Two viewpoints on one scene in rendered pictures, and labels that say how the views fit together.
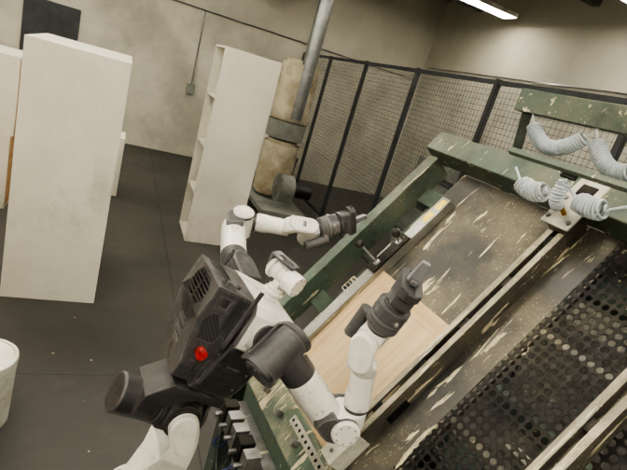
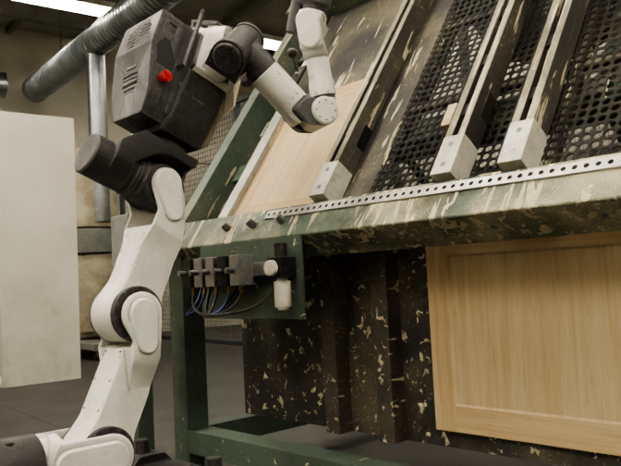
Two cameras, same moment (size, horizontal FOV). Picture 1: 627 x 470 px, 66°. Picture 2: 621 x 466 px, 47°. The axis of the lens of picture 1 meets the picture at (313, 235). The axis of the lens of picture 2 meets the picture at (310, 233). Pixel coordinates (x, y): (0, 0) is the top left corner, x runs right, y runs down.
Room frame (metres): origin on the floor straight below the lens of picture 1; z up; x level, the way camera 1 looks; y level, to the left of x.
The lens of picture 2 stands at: (-0.79, 0.25, 0.68)
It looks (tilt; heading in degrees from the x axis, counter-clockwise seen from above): 4 degrees up; 347
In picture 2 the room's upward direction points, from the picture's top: 3 degrees counter-clockwise
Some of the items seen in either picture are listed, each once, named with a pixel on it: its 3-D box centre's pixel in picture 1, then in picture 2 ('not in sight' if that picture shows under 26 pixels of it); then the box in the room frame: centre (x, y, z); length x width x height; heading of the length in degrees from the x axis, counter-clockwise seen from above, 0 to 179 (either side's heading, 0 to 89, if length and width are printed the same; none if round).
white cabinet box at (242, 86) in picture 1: (226, 148); (28, 250); (5.23, 1.19, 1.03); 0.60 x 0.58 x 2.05; 25
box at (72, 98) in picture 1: (70, 167); not in sight; (3.41, 1.88, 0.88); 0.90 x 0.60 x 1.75; 25
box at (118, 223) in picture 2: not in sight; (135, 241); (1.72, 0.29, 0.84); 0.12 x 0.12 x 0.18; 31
